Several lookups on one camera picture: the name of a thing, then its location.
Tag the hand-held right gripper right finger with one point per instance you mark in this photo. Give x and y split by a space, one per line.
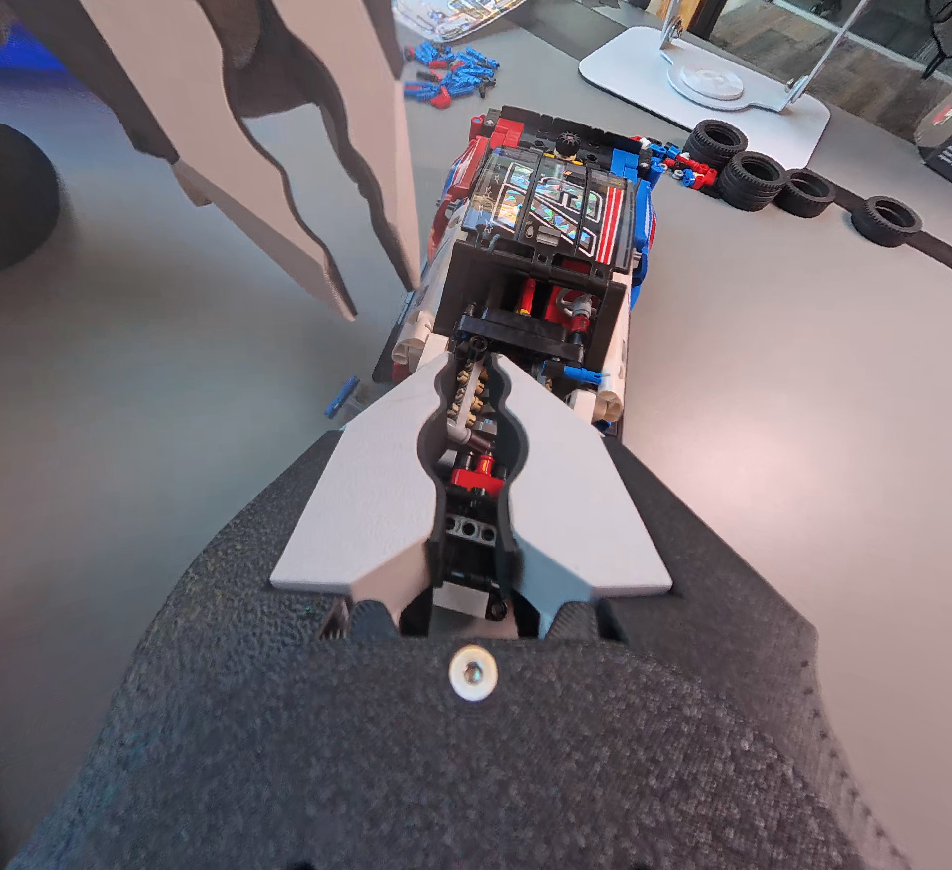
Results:
587 505

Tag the small blue connector pin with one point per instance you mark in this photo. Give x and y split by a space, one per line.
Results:
342 397

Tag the pile of mixed bricks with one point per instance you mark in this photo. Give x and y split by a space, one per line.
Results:
684 167

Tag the brick-built toy race car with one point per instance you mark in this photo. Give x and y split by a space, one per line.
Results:
550 208

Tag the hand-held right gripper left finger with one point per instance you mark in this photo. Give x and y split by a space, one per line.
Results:
357 505

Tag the pile of blue pins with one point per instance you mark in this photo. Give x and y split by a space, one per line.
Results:
454 74

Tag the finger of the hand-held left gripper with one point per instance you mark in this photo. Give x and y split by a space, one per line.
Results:
349 14
171 66

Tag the silver monitor stand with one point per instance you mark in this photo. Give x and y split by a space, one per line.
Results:
632 74

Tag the black tripod legs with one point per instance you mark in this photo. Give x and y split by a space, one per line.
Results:
938 37

